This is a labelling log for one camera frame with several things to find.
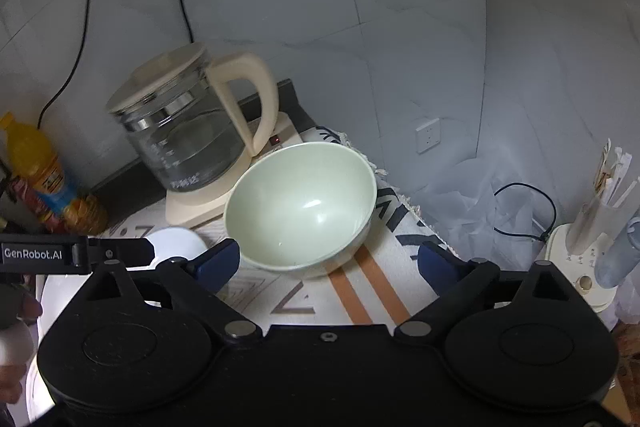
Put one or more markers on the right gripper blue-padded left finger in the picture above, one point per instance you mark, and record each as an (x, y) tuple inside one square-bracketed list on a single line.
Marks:
[(193, 286)]

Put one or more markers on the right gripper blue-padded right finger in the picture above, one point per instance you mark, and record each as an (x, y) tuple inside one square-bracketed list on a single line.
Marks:
[(462, 288)]

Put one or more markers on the white plate with blue rim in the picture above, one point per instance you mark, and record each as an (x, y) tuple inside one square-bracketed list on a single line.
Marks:
[(57, 291)]

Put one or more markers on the pale green ceramic bowl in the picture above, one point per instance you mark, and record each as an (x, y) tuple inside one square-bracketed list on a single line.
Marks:
[(302, 211)]

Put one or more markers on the left hand holding gripper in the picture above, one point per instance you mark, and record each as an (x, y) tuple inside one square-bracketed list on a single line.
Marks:
[(18, 308)]

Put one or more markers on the white translucent plastic bag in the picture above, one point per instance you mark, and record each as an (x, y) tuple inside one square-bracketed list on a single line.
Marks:
[(485, 206)]

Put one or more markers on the orange juice plastic bottle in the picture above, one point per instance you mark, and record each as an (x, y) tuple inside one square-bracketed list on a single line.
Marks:
[(34, 159)]

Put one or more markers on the patterned white table cloth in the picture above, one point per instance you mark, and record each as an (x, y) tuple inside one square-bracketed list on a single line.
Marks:
[(381, 284)]

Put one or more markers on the white appliance with sticks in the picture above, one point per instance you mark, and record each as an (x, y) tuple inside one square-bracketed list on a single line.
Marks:
[(576, 248)]

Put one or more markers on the white wall socket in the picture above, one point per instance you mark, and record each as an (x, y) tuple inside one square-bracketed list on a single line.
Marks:
[(427, 135)]

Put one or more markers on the glass electric kettle cream handle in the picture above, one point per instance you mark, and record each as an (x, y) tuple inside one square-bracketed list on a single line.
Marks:
[(182, 118)]

